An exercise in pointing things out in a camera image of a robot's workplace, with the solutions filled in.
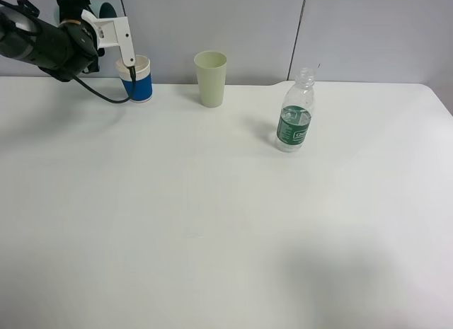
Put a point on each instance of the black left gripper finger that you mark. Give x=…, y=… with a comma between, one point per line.
x=72, y=9

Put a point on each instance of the teal plastic cup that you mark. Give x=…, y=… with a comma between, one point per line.
x=99, y=9

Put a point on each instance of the clear water bottle green label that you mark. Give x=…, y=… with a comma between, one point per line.
x=296, y=112

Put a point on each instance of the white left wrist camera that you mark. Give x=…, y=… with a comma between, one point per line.
x=113, y=32

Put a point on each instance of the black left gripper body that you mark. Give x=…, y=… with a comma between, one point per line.
x=82, y=35

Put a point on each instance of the blue white paper cup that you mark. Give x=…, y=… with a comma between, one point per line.
x=143, y=86

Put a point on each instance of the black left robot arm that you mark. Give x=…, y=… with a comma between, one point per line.
x=62, y=51

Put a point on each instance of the light green plastic cup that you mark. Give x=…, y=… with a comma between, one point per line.
x=211, y=77

